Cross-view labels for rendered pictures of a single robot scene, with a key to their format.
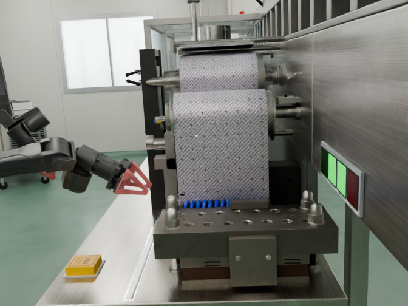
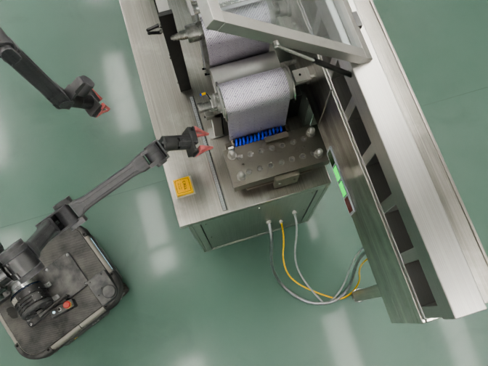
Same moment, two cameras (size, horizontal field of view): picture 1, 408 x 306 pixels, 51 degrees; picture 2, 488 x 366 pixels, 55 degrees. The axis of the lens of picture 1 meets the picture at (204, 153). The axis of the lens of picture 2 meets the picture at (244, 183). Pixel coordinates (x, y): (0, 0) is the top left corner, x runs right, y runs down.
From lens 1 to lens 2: 147 cm
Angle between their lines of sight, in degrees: 62
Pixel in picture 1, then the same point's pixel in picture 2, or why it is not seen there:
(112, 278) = (205, 193)
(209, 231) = (264, 178)
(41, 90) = not seen: outside the picture
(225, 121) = (261, 108)
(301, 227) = (311, 163)
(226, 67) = not seen: hidden behind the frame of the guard
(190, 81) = (216, 46)
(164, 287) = (238, 194)
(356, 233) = not seen: hidden behind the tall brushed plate
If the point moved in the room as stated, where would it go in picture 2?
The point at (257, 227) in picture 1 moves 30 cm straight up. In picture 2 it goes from (288, 168) to (295, 140)
